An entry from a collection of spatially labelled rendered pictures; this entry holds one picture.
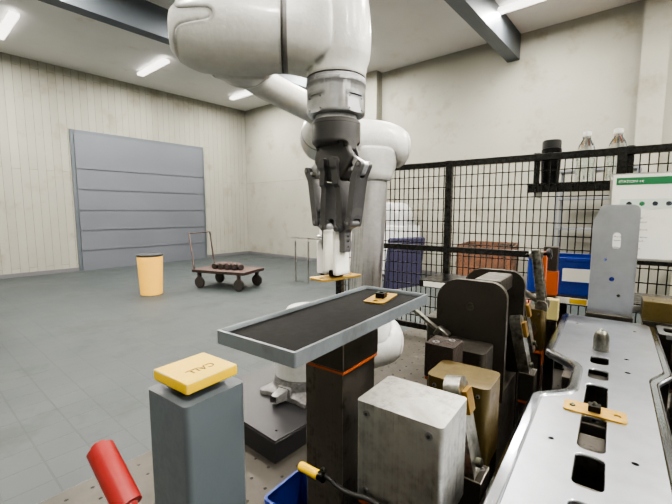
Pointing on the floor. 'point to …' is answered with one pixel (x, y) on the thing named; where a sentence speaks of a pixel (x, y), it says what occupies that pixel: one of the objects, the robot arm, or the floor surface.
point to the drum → (150, 273)
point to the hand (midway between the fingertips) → (336, 252)
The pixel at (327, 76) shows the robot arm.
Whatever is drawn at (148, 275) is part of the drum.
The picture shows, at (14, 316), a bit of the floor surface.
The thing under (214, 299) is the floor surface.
